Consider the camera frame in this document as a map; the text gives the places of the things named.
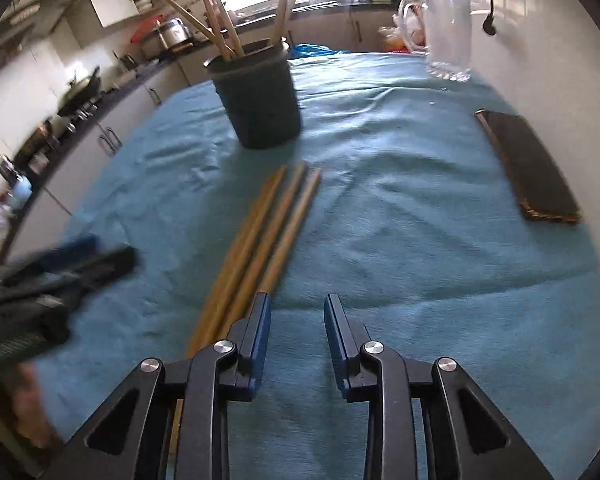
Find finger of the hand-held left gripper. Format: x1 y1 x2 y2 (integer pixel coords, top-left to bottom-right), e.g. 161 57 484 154
0 245 141 307
0 233 102 287

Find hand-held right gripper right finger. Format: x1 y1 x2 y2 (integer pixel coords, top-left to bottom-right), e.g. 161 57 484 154
323 292 556 480

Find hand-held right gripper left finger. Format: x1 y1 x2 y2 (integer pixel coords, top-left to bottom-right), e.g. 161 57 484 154
42 291 273 480

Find dark grey perforated utensil holder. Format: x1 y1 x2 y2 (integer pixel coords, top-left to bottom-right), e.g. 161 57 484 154
203 40 303 150

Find person's left hand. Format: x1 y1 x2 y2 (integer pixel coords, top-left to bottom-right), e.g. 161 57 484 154
7 360 66 453

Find white lower kitchen cabinets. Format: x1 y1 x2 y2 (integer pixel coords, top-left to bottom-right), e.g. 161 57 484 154
5 7 406 261

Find blue terry table cloth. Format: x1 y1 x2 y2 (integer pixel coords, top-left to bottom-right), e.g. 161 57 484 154
35 52 600 480

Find gas stove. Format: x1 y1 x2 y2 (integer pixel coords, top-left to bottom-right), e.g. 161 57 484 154
55 100 106 126

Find black wok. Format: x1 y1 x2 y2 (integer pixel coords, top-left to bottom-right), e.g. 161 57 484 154
56 66 104 117

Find black kitchen countertop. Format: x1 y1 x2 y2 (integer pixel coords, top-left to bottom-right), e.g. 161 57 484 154
0 0 406 241

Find red lid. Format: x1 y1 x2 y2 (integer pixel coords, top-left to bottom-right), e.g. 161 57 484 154
129 14 167 47

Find silver rice cooker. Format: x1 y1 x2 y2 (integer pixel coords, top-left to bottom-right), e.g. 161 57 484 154
140 17 195 59

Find open upper kitchen cabinet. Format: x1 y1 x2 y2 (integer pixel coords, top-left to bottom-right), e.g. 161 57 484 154
65 0 161 28

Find black smartphone in brown case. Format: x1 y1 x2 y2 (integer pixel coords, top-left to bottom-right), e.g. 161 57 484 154
475 109 583 226

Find blue plastic bag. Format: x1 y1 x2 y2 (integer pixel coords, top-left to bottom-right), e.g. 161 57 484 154
290 43 342 59

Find orange plastic bag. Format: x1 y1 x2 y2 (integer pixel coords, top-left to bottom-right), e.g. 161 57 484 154
377 7 427 54

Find clear glass pitcher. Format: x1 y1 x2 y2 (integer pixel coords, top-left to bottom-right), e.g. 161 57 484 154
397 0 473 83

